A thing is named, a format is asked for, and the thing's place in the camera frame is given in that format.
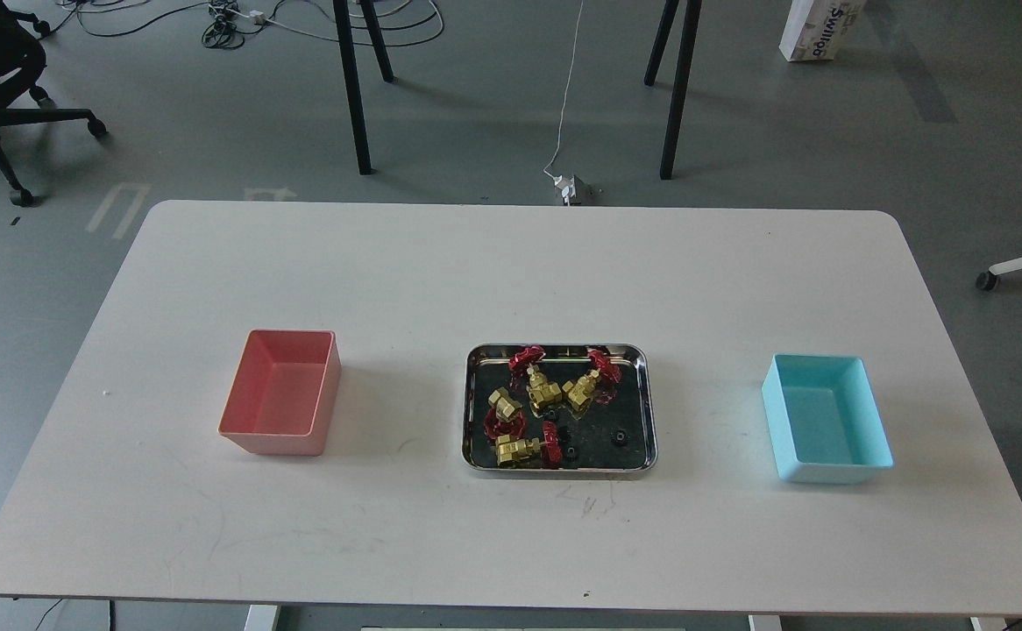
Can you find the white cardboard box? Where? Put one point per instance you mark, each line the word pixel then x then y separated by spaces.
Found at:
pixel 815 30

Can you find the metal tray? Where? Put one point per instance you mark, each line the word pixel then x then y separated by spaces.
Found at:
pixel 626 406

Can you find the white chair base leg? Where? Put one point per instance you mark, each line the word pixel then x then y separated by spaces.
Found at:
pixel 988 279

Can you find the pink plastic box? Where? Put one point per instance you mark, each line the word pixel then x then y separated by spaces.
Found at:
pixel 283 393

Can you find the black table leg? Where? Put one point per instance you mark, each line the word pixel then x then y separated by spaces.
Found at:
pixel 663 30
pixel 379 46
pixel 349 63
pixel 685 57

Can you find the light blue plastic box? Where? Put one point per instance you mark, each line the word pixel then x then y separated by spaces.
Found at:
pixel 823 419

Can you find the white power adapter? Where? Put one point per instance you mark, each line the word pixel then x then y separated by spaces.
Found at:
pixel 571 190

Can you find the brass valve red handle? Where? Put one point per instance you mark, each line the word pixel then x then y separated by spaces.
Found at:
pixel 579 394
pixel 504 417
pixel 526 370
pixel 511 451

